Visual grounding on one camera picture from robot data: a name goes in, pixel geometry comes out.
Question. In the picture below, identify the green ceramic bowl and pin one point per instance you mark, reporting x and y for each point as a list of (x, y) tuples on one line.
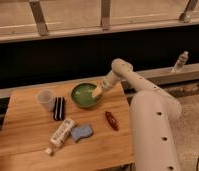
[(82, 95)]

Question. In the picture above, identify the right metal railing post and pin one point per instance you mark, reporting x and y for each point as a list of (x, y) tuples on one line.
[(187, 13)]

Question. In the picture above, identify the translucent plastic cup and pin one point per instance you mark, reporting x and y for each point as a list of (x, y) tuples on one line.
[(46, 98)]

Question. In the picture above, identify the red brown chili pepper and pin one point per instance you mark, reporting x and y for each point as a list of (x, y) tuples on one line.
[(111, 120)]

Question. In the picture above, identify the metal railing post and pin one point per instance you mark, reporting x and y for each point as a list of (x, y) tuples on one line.
[(105, 14), (187, 13), (37, 12)]

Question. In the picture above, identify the blue sponge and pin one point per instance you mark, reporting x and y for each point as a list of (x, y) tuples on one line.
[(80, 132)]

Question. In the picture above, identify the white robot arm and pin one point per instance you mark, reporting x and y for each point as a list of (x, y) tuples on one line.
[(152, 108)]

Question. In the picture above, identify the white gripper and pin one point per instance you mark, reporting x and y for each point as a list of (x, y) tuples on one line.
[(108, 82)]

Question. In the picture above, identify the black white striped eraser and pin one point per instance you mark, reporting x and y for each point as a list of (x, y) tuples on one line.
[(59, 106)]

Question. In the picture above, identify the white toothpaste tube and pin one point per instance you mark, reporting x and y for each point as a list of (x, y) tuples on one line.
[(58, 137)]

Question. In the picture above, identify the middle metal railing post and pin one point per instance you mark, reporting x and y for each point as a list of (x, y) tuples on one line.
[(105, 14)]

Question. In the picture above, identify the left metal railing post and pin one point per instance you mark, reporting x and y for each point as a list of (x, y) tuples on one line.
[(37, 12)]

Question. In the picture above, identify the clear plastic bottle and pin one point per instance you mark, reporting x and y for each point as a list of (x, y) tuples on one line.
[(181, 61)]

